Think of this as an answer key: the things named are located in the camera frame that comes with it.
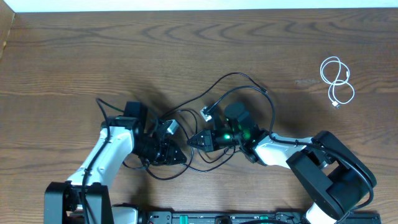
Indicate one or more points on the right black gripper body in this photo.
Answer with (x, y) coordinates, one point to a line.
(222, 138)

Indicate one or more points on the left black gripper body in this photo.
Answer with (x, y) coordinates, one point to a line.
(154, 150)

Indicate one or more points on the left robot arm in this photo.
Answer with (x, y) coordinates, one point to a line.
(84, 196)

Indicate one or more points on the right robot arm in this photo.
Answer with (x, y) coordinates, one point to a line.
(335, 179)

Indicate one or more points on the cardboard panel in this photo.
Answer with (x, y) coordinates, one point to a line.
(7, 20)

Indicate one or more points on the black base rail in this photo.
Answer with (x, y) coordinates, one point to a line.
(213, 218)

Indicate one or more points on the green clamp handle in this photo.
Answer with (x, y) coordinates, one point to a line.
(183, 219)

